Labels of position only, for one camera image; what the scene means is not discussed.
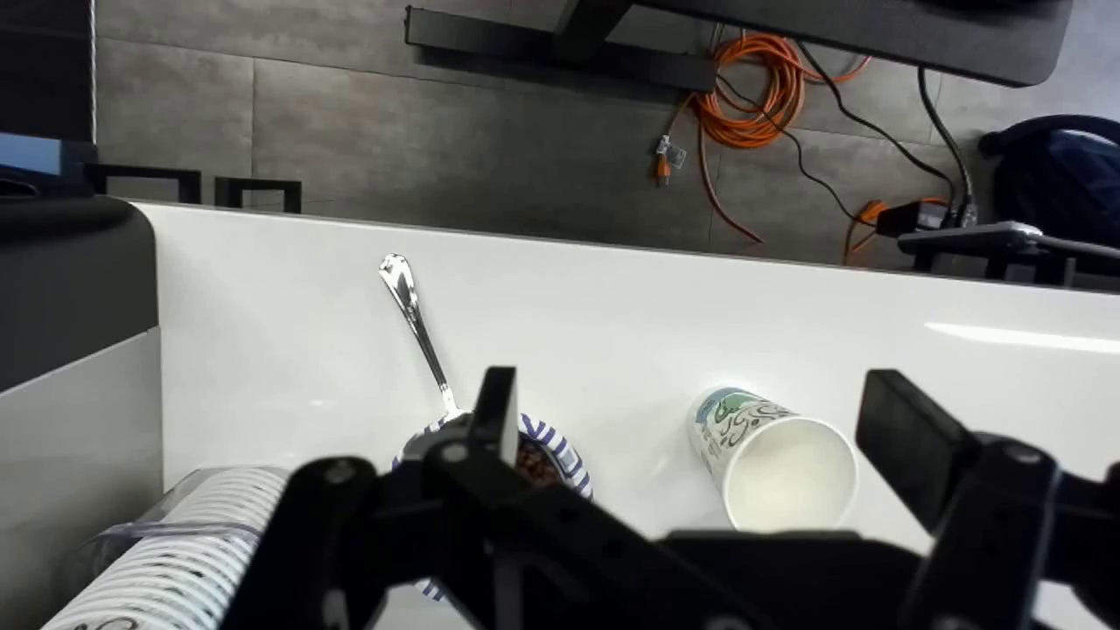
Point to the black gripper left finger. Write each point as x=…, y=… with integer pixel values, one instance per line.
x=546, y=546

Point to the stack of patterned paper cups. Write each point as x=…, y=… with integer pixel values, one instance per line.
x=163, y=563

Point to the blue striped bowl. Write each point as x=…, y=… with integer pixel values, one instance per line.
x=561, y=449

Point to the black desk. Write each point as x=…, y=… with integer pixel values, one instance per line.
x=956, y=35

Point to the black silver coffee machine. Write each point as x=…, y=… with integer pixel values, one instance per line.
x=71, y=293

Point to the dark blue backpack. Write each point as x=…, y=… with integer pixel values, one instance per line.
x=1063, y=178

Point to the black chair base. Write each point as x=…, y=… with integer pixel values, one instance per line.
x=980, y=241

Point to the black metal frame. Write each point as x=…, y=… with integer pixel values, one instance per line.
x=140, y=172
x=256, y=185

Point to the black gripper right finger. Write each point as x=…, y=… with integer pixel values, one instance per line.
x=1002, y=526

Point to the silver metal spoon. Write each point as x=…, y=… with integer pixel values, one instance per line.
x=407, y=295

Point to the dark furniture panel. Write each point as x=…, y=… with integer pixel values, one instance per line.
x=40, y=71

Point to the patterned paper cup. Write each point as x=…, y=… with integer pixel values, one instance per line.
x=785, y=475

